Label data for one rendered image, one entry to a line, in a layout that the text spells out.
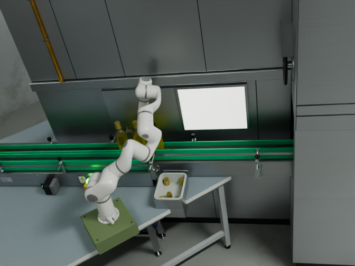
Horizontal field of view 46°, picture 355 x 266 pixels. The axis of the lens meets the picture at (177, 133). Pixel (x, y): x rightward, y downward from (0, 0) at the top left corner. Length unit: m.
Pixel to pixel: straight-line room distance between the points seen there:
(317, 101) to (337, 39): 0.33
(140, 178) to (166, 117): 0.42
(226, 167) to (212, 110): 0.37
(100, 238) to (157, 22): 1.23
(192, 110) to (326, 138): 0.83
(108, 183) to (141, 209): 0.50
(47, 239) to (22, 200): 0.45
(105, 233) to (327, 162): 1.27
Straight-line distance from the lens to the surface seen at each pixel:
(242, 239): 3.30
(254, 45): 2.37
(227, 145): 2.63
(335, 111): 2.17
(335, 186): 2.51
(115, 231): 2.41
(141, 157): 2.18
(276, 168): 2.62
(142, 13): 2.37
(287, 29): 2.26
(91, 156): 2.79
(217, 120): 2.62
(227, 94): 2.51
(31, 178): 3.00
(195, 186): 2.65
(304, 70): 2.03
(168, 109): 2.62
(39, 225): 2.77
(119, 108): 2.71
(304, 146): 2.29
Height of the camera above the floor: 2.62
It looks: 37 degrees down
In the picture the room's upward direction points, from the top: 11 degrees counter-clockwise
